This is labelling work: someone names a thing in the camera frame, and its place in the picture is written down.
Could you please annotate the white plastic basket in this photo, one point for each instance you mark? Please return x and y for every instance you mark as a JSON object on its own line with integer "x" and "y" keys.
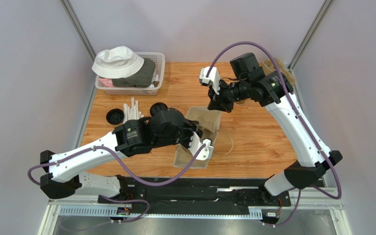
{"x": 159, "y": 59}

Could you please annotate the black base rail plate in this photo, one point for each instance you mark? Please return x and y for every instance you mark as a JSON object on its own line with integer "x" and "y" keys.
{"x": 200, "y": 196}

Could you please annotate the black plastic cup lid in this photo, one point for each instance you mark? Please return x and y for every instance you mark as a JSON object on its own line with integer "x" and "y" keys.
{"x": 157, "y": 107}

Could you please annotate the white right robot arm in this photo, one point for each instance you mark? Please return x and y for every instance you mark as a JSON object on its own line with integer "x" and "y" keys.
{"x": 275, "y": 94}

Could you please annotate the stack of pulp carriers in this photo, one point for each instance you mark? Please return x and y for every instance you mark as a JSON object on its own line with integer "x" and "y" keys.
{"x": 269, "y": 67}

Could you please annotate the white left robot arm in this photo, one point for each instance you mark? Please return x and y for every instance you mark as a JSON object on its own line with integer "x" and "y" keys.
{"x": 67, "y": 173}

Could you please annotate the kraft paper bag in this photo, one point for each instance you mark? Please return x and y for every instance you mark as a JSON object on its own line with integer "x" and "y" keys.
{"x": 218, "y": 142}

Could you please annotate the aluminium frame rail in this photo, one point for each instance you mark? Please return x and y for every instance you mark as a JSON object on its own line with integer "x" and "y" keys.
{"x": 306, "y": 199}

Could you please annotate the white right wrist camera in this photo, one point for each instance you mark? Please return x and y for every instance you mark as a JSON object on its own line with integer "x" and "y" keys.
{"x": 210, "y": 78}

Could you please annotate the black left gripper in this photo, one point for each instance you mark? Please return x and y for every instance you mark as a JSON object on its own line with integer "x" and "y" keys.
{"x": 192, "y": 127}

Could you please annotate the stack of paper cups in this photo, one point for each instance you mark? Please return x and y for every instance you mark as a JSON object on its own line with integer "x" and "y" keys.
{"x": 240, "y": 102}

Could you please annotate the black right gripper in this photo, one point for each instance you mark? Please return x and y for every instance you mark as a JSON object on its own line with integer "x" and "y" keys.
{"x": 217, "y": 99}

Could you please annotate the wrapped white straws bundle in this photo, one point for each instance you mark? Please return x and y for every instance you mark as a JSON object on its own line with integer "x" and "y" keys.
{"x": 131, "y": 110}

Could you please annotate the white bucket hat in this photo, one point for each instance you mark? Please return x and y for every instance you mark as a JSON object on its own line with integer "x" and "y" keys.
{"x": 119, "y": 62}

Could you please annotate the olive green cloth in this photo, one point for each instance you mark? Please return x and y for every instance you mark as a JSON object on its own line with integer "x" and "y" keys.
{"x": 141, "y": 79}

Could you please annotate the pink cloth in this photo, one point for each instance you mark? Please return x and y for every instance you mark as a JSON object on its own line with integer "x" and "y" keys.
{"x": 106, "y": 82}

